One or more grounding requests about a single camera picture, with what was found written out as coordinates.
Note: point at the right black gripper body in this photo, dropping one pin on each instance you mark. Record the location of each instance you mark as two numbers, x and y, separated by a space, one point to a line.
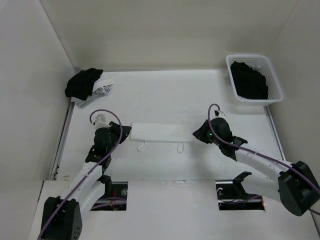
217 141

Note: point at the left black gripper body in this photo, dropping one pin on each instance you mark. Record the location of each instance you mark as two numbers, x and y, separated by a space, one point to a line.
114 136

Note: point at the white tank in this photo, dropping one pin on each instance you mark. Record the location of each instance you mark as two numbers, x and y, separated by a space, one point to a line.
162 133
103 86

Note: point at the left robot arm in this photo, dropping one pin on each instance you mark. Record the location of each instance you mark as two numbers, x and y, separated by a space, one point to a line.
62 217

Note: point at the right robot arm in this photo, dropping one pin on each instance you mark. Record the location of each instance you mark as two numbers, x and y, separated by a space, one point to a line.
292 184

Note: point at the folded grey tank top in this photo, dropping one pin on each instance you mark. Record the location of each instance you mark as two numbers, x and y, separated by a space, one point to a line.
91 98

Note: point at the folded white tank top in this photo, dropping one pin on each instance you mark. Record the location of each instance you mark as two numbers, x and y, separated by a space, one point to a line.
103 86

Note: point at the black tank top in basket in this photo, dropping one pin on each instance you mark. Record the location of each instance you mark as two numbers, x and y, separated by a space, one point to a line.
249 83

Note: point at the folded black tank top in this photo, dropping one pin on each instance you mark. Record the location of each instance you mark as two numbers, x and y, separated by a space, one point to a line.
81 85

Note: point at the white plastic basket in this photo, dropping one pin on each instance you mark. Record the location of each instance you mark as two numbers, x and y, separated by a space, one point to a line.
263 65

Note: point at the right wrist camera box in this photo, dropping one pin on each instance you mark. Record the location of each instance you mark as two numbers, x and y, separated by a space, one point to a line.
219 114

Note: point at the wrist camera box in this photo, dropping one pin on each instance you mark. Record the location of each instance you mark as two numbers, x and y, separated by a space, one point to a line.
100 122
219 114

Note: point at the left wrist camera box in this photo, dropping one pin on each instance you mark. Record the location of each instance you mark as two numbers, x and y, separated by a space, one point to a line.
100 122

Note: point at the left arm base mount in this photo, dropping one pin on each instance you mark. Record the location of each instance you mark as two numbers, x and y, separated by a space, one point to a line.
115 198

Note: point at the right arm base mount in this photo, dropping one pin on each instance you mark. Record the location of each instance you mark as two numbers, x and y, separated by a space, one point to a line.
232 197

